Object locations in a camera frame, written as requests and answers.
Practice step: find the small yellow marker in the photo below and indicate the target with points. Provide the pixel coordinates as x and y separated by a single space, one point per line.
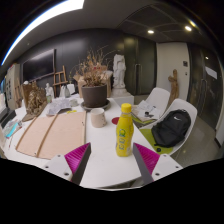
71 111

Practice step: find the white shell chair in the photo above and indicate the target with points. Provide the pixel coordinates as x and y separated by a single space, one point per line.
160 96
181 104

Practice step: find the dried plant in dark pot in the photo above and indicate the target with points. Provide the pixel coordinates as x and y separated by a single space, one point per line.
94 96

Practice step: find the wooden easel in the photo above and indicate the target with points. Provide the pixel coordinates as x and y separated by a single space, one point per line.
59 78

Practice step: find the yellow drink bottle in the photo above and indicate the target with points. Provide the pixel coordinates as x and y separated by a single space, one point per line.
124 133

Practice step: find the white statue pedestal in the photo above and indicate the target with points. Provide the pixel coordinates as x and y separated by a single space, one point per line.
121 97

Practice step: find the brown wood carving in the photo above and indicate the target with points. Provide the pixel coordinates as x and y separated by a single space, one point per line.
35 100

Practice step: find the small white figurine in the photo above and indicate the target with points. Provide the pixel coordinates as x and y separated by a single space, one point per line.
49 90
26 82

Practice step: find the beige cup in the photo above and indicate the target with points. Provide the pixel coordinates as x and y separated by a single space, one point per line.
98 118

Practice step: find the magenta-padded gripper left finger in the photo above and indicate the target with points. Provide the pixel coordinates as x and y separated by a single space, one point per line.
58 165

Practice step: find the stack of papers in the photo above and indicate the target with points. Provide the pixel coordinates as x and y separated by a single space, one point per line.
145 110

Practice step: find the small grey cup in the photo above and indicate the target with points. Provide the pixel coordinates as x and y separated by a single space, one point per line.
74 102

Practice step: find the light wooden board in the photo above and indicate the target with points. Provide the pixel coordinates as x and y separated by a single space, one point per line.
56 133

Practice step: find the wooden figure sculpture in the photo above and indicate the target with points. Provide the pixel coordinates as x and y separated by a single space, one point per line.
173 86

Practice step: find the tall white stone statue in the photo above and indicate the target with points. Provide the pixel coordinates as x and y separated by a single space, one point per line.
119 71

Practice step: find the black backpack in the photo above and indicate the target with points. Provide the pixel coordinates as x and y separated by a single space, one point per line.
171 128

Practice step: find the flat round red coaster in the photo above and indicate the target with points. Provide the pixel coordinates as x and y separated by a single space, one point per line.
114 120

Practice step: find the black wall screen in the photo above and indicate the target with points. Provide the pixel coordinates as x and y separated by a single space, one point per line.
38 66

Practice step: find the grey plant saucer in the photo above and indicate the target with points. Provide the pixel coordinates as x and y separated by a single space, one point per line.
87 108

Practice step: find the crumpled printed paper sheet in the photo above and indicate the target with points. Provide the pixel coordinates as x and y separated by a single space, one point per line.
58 106

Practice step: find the white cabinet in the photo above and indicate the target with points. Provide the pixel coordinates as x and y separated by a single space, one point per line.
12 85

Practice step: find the green seat cushion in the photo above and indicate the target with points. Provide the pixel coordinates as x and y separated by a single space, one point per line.
137 120
146 135

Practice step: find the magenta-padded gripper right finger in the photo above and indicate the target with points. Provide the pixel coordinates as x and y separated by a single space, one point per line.
165 165

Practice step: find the long ceiling light strip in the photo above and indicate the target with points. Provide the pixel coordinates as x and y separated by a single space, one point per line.
50 13

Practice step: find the round ceiling spotlight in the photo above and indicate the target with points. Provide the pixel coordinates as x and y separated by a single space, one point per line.
150 32
188 28

